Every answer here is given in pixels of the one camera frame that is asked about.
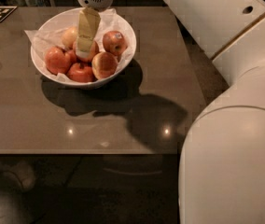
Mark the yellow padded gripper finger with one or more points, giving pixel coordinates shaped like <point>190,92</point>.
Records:
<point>87,27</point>

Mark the red yellow apple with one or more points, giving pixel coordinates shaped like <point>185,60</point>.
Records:
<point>104,64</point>
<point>86,58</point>

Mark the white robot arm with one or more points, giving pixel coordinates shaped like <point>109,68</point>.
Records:
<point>222,165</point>

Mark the pale yellow apple back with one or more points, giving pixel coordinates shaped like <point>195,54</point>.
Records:
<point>69,37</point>

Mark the red apple with sticker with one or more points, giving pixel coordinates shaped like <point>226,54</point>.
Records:
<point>114,42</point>

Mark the small red apple middle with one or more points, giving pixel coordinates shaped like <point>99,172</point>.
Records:
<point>72,55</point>

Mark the red apple left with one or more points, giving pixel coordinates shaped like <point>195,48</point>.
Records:
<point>57,61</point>

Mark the white ceramic bowl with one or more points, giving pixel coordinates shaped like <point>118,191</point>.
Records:
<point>124,56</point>

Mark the white paper liner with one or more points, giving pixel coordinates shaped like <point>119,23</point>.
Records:
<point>107,20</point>

